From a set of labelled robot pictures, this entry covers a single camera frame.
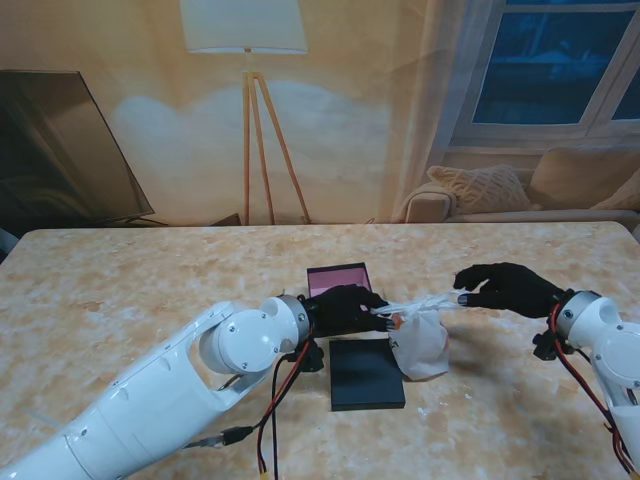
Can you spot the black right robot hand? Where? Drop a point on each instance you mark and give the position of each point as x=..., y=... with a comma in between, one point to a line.
x=515, y=290

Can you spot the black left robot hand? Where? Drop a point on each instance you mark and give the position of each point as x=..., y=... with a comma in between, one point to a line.
x=345, y=310

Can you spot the black gift box pink inside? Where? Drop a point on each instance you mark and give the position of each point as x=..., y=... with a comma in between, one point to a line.
x=340, y=280

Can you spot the black gift box lid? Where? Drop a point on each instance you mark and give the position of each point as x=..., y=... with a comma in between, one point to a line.
x=365, y=380

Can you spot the white plastic bag orange print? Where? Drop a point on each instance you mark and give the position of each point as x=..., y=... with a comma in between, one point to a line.
x=425, y=345

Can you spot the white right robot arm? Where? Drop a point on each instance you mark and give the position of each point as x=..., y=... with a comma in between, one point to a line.
x=610, y=340

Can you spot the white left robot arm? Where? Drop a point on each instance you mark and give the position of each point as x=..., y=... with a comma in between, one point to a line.
x=160, y=390

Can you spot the white zip tie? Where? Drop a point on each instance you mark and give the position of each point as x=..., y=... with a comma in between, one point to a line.
x=45, y=419

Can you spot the knitted beige cushion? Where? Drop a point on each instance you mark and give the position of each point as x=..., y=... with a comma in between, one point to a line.
x=480, y=187

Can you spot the tan plain cushion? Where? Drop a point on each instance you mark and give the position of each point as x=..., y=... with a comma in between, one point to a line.
x=625, y=197
x=565, y=180

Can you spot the beige sofa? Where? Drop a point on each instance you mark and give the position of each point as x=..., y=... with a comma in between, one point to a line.
x=425, y=200

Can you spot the sheer beige curtain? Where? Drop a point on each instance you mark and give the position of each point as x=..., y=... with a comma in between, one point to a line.
x=435, y=75

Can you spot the tripod floor lamp white shade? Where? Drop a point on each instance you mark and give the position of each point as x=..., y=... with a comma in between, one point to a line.
x=245, y=25

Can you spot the black flat television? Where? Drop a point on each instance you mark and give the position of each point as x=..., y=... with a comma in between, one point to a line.
x=50, y=150

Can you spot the dark grey chair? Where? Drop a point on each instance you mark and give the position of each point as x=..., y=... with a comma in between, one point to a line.
x=5, y=242

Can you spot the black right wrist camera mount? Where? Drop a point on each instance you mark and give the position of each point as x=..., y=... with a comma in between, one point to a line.
x=547, y=346

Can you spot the window with white frame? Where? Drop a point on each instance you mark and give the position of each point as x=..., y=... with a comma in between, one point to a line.
x=540, y=65

